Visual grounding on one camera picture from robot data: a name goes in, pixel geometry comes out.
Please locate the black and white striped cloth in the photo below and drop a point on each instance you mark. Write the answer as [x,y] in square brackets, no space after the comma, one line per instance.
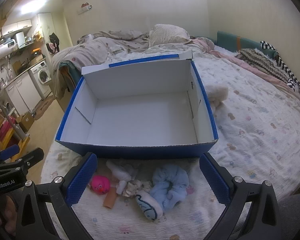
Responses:
[288,72]

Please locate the cream pillow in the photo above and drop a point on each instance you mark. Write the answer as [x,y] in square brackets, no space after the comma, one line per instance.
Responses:
[168,35]

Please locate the light blue fluffy scrunchie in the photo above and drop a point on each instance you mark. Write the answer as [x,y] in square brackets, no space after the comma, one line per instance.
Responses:
[170,186]

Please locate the pink plastic bin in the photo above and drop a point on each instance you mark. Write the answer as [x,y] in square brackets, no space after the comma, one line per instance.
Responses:
[6,130]

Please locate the white plush toy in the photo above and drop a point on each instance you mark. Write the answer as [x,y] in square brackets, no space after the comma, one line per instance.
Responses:
[121,173]

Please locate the blue cardboard box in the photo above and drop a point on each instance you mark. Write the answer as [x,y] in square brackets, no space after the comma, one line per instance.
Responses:
[140,120]

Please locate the blue white fish plush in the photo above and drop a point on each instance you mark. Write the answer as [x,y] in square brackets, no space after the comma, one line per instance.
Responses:
[148,207]

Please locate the pink blanket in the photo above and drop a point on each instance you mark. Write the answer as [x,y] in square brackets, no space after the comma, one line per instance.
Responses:
[230,57]

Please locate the beige scrunchie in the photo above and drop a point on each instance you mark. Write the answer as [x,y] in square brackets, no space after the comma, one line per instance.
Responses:
[133,187]

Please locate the beige fluffy plush toy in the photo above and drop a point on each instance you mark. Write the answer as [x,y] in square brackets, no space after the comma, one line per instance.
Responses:
[216,95]

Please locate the tall white cabinet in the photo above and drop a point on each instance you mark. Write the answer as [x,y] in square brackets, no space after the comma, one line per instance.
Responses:
[52,30]

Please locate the white wall cabinets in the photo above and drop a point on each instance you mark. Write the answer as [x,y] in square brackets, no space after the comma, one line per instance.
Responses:
[16,26]

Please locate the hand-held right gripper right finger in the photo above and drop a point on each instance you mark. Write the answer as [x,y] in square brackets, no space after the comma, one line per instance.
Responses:
[213,180]

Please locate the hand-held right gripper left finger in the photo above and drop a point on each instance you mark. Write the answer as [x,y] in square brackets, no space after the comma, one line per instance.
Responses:
[81,180]

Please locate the pink plush ball toy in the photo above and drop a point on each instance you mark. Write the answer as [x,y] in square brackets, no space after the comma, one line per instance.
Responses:
[100,184]

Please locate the white water heater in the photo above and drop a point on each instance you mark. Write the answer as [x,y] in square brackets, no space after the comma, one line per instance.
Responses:
[5,50]

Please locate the person's left hand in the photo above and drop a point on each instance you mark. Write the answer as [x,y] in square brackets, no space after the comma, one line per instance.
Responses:
[5,215]

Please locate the patterned knit blanket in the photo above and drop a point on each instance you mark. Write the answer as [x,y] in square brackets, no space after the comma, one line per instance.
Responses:
[262,61]

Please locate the white washing machine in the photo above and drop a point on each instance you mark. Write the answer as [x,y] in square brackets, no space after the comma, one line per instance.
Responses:
[41,76]

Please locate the grey trouser leg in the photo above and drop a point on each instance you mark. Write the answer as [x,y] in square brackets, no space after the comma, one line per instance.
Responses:
[295,217]

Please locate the black hanging clothing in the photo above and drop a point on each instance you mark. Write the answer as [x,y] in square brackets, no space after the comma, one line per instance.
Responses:
[54,41]

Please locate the tan cloth tube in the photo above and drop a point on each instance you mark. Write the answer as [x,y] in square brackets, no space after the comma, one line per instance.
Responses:
[110,200]

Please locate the wall hook fixture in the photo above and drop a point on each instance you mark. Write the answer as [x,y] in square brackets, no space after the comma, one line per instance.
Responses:
[85,8]

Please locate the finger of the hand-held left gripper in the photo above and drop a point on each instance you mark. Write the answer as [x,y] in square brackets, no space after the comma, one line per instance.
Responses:
[31,157]
[8,152]

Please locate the white base cabinet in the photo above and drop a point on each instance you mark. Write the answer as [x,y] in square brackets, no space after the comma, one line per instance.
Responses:
[22,92]

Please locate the beige printed quilt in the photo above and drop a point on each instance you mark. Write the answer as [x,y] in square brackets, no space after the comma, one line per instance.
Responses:
[90,51]

